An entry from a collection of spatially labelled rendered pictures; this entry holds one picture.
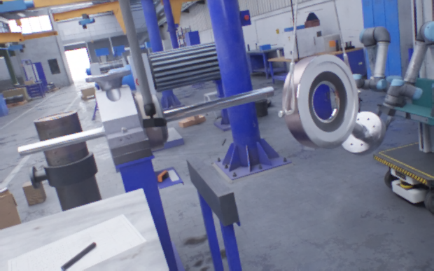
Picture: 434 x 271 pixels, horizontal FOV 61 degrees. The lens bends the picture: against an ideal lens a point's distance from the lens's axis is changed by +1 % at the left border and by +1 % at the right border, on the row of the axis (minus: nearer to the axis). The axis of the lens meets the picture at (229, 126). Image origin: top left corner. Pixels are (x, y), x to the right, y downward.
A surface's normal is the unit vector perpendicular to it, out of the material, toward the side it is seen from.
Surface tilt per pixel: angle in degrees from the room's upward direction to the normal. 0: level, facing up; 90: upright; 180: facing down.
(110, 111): 45
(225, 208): 90
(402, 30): 90
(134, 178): 90
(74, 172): 90
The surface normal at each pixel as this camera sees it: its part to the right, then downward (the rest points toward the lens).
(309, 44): 0.30, 0.18
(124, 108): 0.11, -0.55
